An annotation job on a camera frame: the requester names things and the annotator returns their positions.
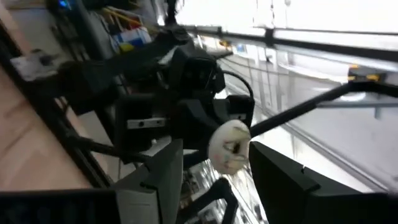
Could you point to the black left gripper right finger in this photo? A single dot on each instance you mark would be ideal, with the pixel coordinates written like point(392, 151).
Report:
point(280, 186)

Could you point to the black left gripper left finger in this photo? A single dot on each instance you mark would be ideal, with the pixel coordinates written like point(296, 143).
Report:
point(168, 186)

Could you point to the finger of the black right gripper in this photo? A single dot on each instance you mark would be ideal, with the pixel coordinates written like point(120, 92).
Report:
point(196, 130)

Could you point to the white iced donut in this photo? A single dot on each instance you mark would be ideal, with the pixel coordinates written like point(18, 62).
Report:
point(228, 149)

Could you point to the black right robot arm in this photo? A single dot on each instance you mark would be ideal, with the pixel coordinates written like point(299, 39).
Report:
point(130, 62)

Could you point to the blue white box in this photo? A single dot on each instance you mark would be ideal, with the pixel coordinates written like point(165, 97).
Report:
point(133, 39)

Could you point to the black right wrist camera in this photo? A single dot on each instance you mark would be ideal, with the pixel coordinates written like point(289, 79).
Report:
point(196, 71)

